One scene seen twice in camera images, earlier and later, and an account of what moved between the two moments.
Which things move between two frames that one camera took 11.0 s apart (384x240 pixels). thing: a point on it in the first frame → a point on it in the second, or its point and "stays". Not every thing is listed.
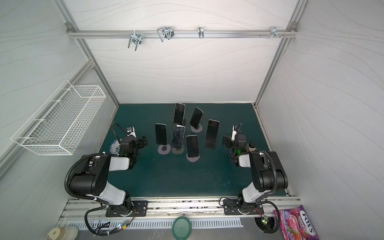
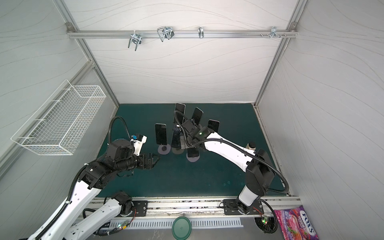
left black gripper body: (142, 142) → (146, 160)
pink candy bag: (296, 225) stays
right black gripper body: (228, 141) → (187, 132)
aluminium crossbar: (198, 33) stays
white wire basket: (60, 125) stays
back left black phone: (179, 113) stays
